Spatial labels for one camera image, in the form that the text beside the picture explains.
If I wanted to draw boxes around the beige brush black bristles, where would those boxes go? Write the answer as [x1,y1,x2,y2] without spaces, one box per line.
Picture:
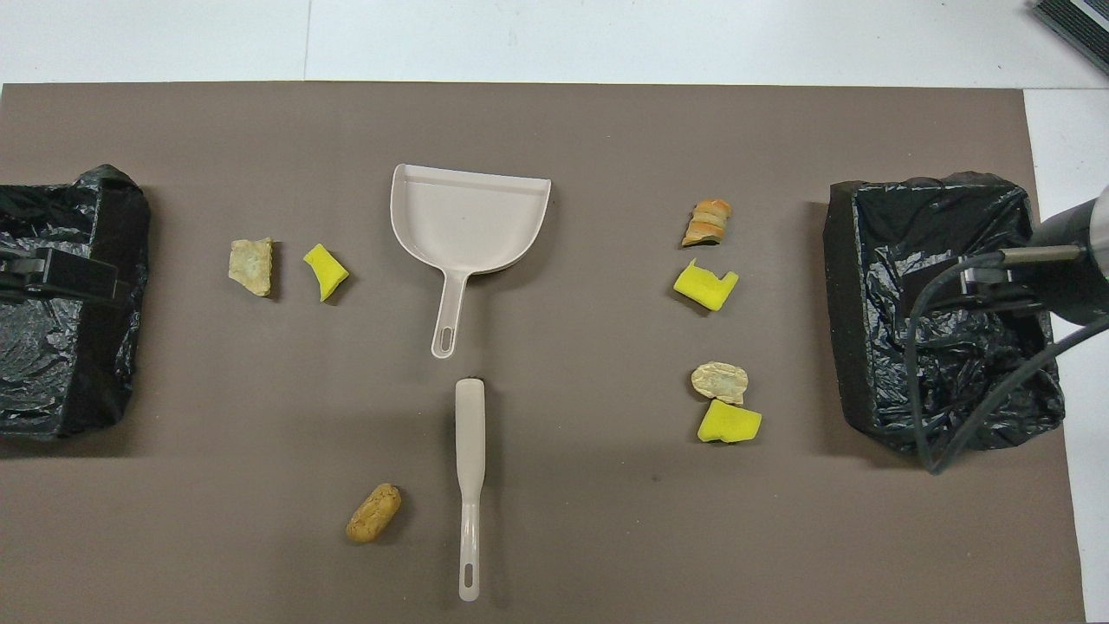
[456,377,487,602]

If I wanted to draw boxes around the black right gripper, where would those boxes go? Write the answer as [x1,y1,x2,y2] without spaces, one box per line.
[953,260,1049,315]

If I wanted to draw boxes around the beige plastic dustpan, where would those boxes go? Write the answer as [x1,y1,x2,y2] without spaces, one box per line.
[390,163,553,360]

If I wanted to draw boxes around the brown table mat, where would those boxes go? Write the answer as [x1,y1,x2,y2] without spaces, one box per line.
[0,82,1088,624]

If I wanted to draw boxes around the yellow sponge wedge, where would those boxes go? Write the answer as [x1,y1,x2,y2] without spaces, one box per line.
[697,399,763,445]

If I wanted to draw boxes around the pale round pastry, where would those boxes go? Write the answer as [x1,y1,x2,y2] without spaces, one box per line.
[691,361,749,406]

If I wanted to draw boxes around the black bag lined bin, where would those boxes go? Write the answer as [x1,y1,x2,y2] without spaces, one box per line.
[0,165,152,439]
[823,172,1067,456]

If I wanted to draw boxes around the pale ridged bread slice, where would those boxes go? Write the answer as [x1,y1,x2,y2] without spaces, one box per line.
[228,237,275,298]

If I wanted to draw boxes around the orange striped croissant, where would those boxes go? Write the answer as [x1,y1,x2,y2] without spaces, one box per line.
[682,198,733,248]

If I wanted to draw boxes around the small yellow green-backed sponge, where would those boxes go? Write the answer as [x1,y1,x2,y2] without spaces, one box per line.
[302,244,350,302]

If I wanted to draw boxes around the golden oval bread roll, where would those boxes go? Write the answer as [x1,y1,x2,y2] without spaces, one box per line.
[346,484,403,545]

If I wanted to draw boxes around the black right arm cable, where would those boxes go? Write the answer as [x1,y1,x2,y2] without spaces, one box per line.
[905,245,1109,476]

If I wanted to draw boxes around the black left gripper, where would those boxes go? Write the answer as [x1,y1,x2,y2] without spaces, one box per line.
[0,245,120,302]

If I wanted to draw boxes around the dark grey striped object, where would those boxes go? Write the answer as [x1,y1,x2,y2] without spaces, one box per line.
[1029,0,1109,75]

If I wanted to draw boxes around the notched yellow sponge piece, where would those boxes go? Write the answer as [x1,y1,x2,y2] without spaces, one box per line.
[673,257,740,313]

